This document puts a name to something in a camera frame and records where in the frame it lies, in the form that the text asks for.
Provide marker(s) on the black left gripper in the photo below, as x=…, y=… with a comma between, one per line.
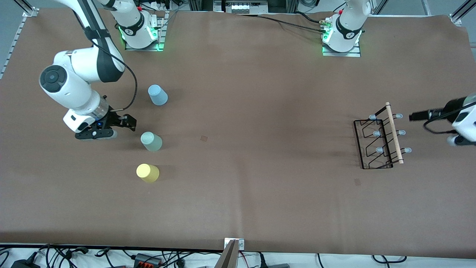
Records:
x=449, y=109

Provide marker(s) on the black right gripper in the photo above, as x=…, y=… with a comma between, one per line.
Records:
x=112, y=120

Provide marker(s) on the pale green plastic cup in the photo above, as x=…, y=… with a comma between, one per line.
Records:
x=151, y=142

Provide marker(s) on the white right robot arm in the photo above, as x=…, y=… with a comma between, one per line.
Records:
x=74, y=74

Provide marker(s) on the light blue plastic cup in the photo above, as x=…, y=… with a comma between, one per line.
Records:
x=158, y=96

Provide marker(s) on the yellow plastic cup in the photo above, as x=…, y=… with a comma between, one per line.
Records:
x=148, y=173

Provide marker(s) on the white power strip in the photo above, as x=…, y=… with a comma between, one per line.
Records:
x=160, y=4

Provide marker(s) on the red black connector block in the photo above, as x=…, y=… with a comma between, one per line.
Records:
x=147, y=259

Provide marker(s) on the brown table cover sheet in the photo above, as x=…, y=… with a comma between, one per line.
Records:
x=238, y=193

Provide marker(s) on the black power adapter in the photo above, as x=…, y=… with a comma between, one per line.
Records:
x=24, y=264

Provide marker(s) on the grey connector box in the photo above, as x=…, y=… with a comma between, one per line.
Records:
x=245, y=6

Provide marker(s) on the aluminium frame profile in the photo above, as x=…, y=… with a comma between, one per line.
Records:
x=28, y=9
x=459, y=15

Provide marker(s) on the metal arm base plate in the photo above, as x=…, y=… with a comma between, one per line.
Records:
x=342, y=54
x=161, y=33

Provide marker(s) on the perforated aluminium rail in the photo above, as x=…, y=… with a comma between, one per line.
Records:
x=11, y=48

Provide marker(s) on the silver metal bracket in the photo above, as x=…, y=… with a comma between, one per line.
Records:
x=241, y=243

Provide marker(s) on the brown angled post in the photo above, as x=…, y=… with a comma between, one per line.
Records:
x=228, y=258

